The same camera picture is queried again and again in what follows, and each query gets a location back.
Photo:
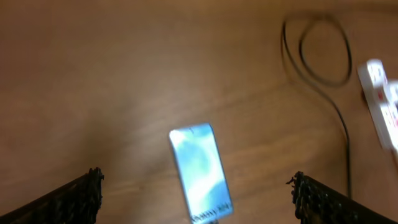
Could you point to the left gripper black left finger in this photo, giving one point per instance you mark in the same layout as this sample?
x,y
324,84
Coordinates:
x,y
75,202

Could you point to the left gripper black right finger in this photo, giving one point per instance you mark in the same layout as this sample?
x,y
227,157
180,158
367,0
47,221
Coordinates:
x,y
315,203

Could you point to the Samsung Galaxy smartphone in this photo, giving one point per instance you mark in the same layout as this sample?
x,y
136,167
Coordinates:
x,y
201,173

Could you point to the white USB charger plug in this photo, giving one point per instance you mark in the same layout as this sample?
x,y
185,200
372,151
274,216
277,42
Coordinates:
x,y
391,92

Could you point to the white power extension strip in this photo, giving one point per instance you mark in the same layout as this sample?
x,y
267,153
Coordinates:
x,y
373,79

